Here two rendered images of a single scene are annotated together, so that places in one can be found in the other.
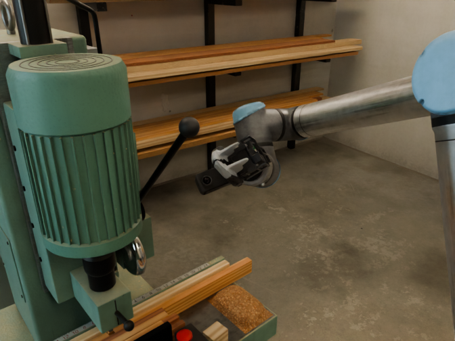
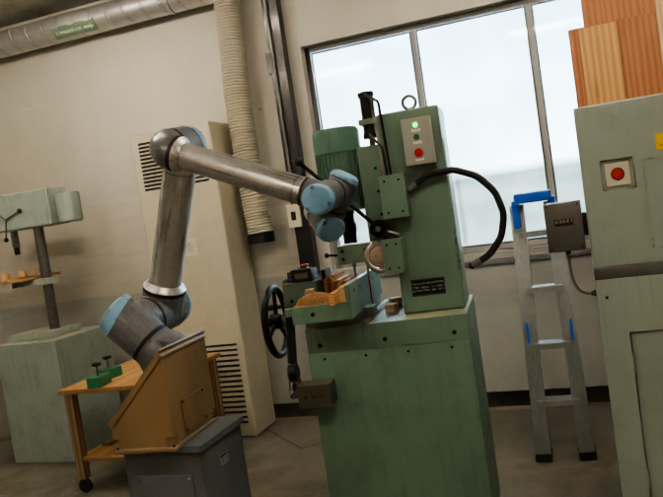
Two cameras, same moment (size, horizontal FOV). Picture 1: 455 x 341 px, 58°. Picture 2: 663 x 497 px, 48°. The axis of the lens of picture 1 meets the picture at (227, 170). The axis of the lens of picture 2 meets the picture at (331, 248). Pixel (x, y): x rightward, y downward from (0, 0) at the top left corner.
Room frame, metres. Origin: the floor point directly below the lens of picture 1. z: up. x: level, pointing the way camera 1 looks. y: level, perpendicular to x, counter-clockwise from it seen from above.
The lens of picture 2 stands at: (2.87, -1.43, 1.21)
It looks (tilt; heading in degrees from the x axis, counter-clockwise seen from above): 3 degrees down; 144
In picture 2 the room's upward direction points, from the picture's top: 8 degrees counter-clockwise
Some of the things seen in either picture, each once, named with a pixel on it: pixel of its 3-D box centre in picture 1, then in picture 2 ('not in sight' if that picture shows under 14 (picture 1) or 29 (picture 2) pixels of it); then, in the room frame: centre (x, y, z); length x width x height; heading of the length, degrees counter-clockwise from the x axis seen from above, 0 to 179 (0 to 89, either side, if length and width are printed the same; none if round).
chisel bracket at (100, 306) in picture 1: (102, 296); (357, 254); (0.66, 0.26, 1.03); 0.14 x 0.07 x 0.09; 40
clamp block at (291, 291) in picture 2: not in sight; (306, 292); (0.52, 0.09, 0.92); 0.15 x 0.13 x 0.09; 130
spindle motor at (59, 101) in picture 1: (82, 154); (340, 171); (0.65, 0.25, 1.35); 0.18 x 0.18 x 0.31
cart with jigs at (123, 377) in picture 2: not in sight; (149, 409); (-0.84, -0.09, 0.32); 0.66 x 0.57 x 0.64; 126
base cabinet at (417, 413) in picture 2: not in sight; (408, 426); (0.74, 0.33, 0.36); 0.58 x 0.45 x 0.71; 40
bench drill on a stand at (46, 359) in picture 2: not in sight; (54, 320); (-1.75, -0.25, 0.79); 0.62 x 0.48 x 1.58; 34
